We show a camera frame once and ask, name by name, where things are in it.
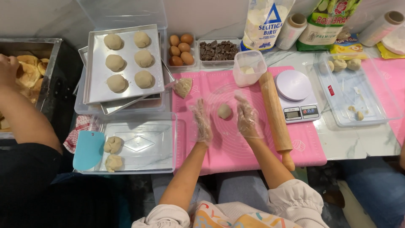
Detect person's right hand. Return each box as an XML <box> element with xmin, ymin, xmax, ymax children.
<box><xmin>234</xmin><ymin>94</ymin><xmax>265</xmax><ymax>140</ymax></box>

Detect person's left hand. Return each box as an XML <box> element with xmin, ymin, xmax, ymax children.
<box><xmin>190</xmin><ymin>98</ymin><xmax>214</xmax><ymax>145</ymax></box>

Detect small single dough ball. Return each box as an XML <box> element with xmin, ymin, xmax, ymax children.
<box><xmin>217</xmin><ymin>103</ymin><xmax>233</xmax><ymax>120</ymax></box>

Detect plastic bag with brown filling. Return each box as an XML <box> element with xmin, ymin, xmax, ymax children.
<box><xmin>165</xmin><ymin>77</ymin><xmax>193</xmax><ymax>99</ymax></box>

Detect wooden rolling pin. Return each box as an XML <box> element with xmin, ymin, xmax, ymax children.
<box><xmin>258</xmin><ymin>71</ymin><xmax>296</xmax><ymax>172</ymax></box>

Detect pink silicone baking mat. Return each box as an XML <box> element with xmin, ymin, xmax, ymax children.
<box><xmin>172</xmin><ymin>65</ymin><xmax>328</xmax><ymax>176</ymax></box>
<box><xmin>360</xmin><ymin>58</ymin><xmax>405</xmax><ymax>147</ymax></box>

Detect clear container for chocolate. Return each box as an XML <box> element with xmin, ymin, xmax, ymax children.
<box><xmin>196</xmin><ymin>37</ymin><xmax>242</xmax><ymax>67</ymax></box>

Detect small clear plastic tub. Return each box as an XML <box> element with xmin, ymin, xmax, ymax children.
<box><xmin>232</xmin><ymin>49</ymin><xmax>268</xmax><ymax>88</ymax></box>

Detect clear container for eggs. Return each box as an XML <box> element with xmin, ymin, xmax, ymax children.
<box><xmin>166</xmin><ymin>31</ymin><xmax>197</xmax><ymax>69</ymax></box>

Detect white digital kitchen scale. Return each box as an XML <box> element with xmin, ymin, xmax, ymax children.
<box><xmin>274</xmin><ymin>69</ymin><xmax>321</xmax><ymax>124</ymax></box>

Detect group of brown eggs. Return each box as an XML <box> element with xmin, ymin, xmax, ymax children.
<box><xmin>168</xmin><ymin>34</ymin><xmax>195</xmax><ymax>67</ymax></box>

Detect pile of dark chocolate chunks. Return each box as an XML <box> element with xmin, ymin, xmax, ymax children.
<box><xmin>199</xmin><ymin>40</ymin><xmax>238</xmax><ymax>61</ymax></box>

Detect clear plastic box lid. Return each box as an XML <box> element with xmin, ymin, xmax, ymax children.
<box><xmin>73</xmin><ymin>112</ymin><xmax>178</xmax><ymax>175</ymax></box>

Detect silver metal baking tray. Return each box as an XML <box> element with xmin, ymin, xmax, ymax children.
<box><xmin>82</xmin><ymin>24</ymin><xmax>165</xmax><ymax>105</ymax></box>
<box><xmin>78</xmin><ymin>46</ymin><xmax>175</xmax><ymax>116</ymax></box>

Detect person's blue jeans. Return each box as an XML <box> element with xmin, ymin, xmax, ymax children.
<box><xmin>151</xmin><ymin>170</ymin><xmax>273</xmax><ymax>216</ymax></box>

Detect white blue flour bag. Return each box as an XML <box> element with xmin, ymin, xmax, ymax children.
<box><xmin>240</xmin><ymin>0</ymin><xmax>297</xmax><ymax>52</ymax></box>

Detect cling film roll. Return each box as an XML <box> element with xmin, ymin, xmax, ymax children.
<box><xmin>358</xmin><ymin>10</ymin><xmax>405</xmax><ymax>48</ymax></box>
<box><xmin>275</xmin><ymin>13</ymin><xmax>308</xmax><ymax>50</ymax></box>

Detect lumpy dough piece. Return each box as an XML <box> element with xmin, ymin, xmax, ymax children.
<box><xmin>104</xmin><ymin>154</ymin><xmax>124</xmax><ymax>173</ymax></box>
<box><xmin>103</xmin><ymin>136</ymin><xmax>123</xmax><ymax>154</ymax></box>

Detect round dough ball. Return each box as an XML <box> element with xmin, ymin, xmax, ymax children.
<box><xmin>346</xmin><ymin>58</ymin><xmax>362</xmax><ymax>71</ymax></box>
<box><xmin>332</xmin><ymin>59</ymin><xmax>348</xmax><ymax>73</ymax></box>
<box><xmin>319</xmin><ymin>60</ymin><xmax>335</xmax><ymax>75</ymax></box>

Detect set of round dough balls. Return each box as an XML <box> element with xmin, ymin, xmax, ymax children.
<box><xmin>103</xmin><ymin>31</ymin><xmax>155</xmax><ymax>94</ymax></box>

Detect person's white sweater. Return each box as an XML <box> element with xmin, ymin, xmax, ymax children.
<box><xmin>131</xmin><ymin>179</ymin><xmax>330</xmax><ymax>228</ymax></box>

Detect person's colourful patterned apron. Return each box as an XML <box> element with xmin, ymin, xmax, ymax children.
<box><xmin>189</xmin><ymin>201</ymin><xmax>302</xmax><ymax>228</ymax></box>

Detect green white sugar bag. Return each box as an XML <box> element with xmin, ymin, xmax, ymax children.
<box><xmin>296</xmin><ymin>0</ymin><xmax>363</xmax><ymax>52</ymax></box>

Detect shallow clear plastic container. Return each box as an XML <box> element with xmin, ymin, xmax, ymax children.
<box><xmin>313</xmin><ymin>52</ymin><xmax>404</xmax><ymax>127</ymax></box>

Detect light blue dough scraper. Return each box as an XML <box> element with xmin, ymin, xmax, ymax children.
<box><xmin>72</xmin><ymin>130</ymin><xmax>106</xmax><ymax>172</ymax></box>

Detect yellow blue packet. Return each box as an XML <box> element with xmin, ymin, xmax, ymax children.
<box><xmin>329</xmin><ymin>34</ymin><xmax>368</xmax><ymax>60</ymax></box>

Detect red white checked cloth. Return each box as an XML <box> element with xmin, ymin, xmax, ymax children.
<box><xmin>63</xmin><ymin>114</ymin><xmax>99</xmax><ymax>154</ymax></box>

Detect large clear plastic storage box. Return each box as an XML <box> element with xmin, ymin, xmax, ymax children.
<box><xmin>74</xmin><ymin>0</ymin><xmax>169</xmax><ymax>116</ymax></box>

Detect deep metal pan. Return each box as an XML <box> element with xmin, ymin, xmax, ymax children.
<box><xmin>0</xmin><ymin>38</ymin><xmax>63</xmax><ymax>140</ymax></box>

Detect clear bag of white flour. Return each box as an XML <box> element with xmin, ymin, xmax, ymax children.
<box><xmin>381</xmin><ymin>31</ymin><xmax>405</xmax><ymax>56</ymax></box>

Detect heap of baked breads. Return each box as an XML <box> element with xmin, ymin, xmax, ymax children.
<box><xmin>0</xmin><ymin>54</ymin><xmax>50</xmax><ymax>130</ymax></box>

